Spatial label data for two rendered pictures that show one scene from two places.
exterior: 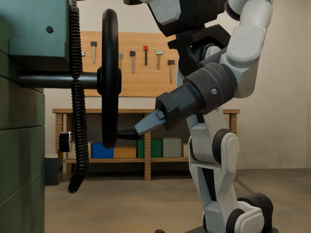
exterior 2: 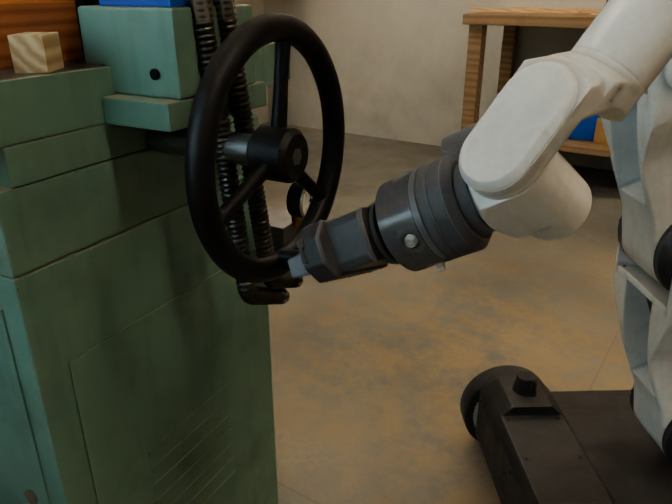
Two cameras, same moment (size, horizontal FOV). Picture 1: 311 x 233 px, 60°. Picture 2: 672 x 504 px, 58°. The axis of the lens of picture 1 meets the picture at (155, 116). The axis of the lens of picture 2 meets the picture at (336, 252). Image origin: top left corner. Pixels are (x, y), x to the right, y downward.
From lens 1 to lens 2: 45 cm
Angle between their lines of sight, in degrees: 44
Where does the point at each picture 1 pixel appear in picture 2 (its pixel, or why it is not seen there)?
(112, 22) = (206, 90)
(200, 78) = (389, 204)
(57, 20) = (164, 56)
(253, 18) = (615, 20)
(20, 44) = (114, 107)
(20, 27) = (119, 69)
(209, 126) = (654, 200)
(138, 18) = not seen: outside the picture
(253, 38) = (531, 121)
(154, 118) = not seen: hidden behind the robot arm
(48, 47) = (148, 114)
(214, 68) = (425, 185)
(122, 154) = not seen: hidden behind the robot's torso
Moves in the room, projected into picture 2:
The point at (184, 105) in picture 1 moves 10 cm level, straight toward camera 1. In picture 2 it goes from (347, 257) to (261, 293)
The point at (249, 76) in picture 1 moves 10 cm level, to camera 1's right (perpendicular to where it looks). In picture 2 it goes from (518, 213) to (654, 243)
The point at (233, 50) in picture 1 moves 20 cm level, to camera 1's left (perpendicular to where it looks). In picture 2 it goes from (469, 148) to (280, 116)
